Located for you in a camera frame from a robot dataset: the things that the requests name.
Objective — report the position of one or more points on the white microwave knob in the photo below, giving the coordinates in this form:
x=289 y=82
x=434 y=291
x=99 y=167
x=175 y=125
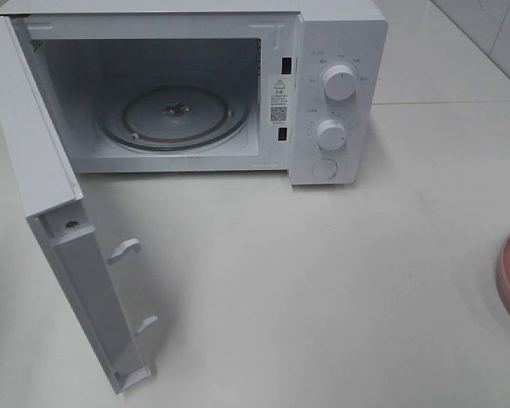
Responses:
x=331 y=135
x=340 y=81

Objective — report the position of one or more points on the white microwave door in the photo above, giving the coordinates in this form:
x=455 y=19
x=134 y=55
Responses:
x=51 y=196

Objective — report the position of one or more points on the glass microwave turntable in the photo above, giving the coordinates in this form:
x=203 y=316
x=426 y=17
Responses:
x=177 y=110

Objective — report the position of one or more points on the white microwave oven body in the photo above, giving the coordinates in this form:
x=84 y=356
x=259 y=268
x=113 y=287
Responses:
x=87 y=45

